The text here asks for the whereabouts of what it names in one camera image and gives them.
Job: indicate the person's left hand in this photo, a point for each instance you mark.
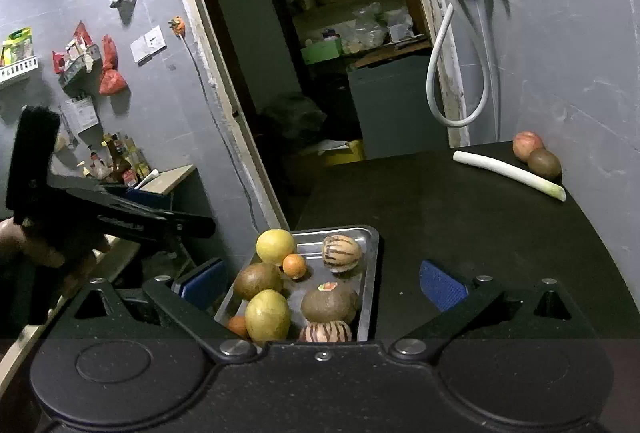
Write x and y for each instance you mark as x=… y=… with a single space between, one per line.
x=47 y=247

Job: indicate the small striped pepino melon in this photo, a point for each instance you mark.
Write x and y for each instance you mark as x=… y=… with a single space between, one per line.
x=334 y=331

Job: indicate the larger orange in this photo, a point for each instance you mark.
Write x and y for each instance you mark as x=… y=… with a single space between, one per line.
x=294 y=266

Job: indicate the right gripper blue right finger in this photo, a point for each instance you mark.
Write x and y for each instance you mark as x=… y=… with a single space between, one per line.
x=460 y=302

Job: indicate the sauce bottles group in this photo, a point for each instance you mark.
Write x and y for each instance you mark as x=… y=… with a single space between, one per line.
x=124 y=163

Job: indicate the white wall switch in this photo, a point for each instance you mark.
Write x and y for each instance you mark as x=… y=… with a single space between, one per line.
x=148 y=45

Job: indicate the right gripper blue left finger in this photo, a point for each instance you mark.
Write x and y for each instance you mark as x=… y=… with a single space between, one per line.
x=185 y=302

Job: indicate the brown mango with sticker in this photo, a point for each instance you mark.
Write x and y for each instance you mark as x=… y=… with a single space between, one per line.
x=330 y=301

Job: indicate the white leek stalk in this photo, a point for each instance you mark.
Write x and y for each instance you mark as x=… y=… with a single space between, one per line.
x=517 y=174

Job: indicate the dark kiwi by wall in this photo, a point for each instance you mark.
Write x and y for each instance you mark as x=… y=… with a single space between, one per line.
x=543 y=163

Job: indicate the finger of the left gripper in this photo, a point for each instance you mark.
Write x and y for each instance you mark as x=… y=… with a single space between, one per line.
x=147 y=225
x=90 y=198

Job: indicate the yellow-green mango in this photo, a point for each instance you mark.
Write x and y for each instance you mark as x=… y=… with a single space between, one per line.
x=267 y=317

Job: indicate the small orange tangerine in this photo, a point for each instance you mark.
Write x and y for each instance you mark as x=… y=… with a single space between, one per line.
x=237 y=325

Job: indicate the red plastic bag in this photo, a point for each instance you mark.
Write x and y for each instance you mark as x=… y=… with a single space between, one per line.
x=111 y=81

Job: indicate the red apple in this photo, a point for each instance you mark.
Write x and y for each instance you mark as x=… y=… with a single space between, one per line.
x=525 y=143

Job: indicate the grey cabinet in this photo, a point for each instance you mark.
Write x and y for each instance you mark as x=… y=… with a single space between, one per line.
x=392 y=109

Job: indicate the green box on shelf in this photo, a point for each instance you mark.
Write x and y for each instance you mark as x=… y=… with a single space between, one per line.
x=318 y=52

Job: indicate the large striped pepino melon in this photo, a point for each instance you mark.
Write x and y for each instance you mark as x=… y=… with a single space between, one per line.
x=340 y=253

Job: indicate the brown-green mango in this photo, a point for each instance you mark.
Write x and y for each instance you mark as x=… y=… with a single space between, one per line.
x=256 y=278

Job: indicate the yellow round grapefruit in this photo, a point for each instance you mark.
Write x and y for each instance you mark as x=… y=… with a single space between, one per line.
x=274 y=245

